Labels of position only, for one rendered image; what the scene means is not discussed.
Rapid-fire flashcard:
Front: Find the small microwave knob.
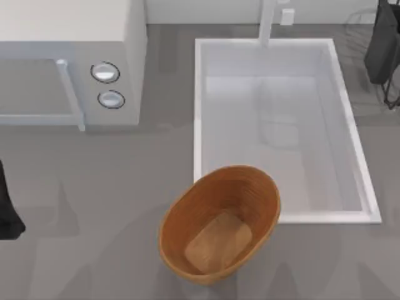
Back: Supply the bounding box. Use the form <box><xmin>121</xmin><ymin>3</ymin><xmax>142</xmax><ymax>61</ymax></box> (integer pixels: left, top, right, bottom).
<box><xmin>97</xmin><ymin>89</ymin><xmax>126</xmax><ymax>110</ymax></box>

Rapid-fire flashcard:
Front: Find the white wall socket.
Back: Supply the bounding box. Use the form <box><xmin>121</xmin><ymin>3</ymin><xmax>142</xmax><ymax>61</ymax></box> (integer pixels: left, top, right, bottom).
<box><xmin>281</xmin><ymin>7</ymin><xmax>295</xmax><ymax>26</ymax></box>

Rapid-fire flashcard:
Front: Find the large microwave knob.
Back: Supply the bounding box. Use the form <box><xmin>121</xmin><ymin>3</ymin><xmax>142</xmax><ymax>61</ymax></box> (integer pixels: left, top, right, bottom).
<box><xmin>90</xmin><ymin>61</ymin><xmax>121</xmax><ymax>84</ymax></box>

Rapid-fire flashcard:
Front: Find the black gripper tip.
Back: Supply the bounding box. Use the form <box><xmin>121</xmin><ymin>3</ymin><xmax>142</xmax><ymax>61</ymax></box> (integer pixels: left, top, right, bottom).
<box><xmin>0</xmin><ymin>160</ymin><xmax>26</xmax><ymax>241</ymax></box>

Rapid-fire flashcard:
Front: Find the microwave door handle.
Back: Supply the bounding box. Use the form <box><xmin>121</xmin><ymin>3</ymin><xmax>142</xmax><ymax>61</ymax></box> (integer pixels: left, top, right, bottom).
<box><xmin>56</xmin><ymin>58</ymin><xmax>86</xmax><ymax>132</ymax></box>

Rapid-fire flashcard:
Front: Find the pale microwave oven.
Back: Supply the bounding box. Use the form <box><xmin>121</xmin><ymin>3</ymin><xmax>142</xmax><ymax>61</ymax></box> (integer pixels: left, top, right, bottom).
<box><xmin>0</xmin><ymin>0</ymin><xmax>148</xmax><ymax>134</ymax></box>

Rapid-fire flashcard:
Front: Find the brown woven basket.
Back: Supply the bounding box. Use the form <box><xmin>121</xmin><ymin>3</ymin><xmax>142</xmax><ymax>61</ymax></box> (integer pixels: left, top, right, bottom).
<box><xmin>158</xmin><ymin>165</ymin><xmax>282</xmax><ymax>278</ymax></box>

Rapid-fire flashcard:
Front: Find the white sink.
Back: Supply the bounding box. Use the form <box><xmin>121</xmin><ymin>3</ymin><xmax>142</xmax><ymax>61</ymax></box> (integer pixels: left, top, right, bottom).
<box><xmin>193</xmin><ymin>37</ymin><xmax>383</xmax><ymax>224</ymax></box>

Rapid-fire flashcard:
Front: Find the tall white tap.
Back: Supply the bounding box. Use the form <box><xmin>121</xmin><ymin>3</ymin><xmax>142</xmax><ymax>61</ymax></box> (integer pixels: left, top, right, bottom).
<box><xmin>257</xmin><ymin>0</ymin><xmax>291</xmax><ymax>49</ymax></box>

